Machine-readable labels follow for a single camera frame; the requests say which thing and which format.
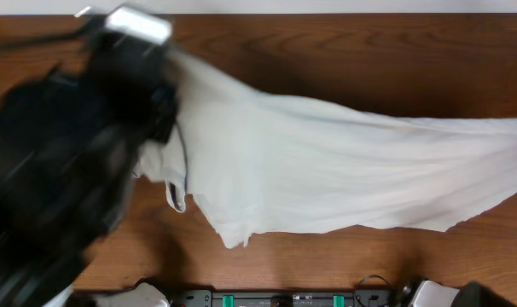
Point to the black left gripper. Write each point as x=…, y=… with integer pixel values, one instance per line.
x=158, y=110

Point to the white t-shirt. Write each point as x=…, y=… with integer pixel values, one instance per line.
x=256, y=163

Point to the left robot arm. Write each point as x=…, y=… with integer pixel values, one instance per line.
x=68, y=147

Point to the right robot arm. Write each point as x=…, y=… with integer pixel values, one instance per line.
x=426, y=293

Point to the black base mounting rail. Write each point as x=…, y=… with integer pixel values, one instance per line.
x=149, y=294

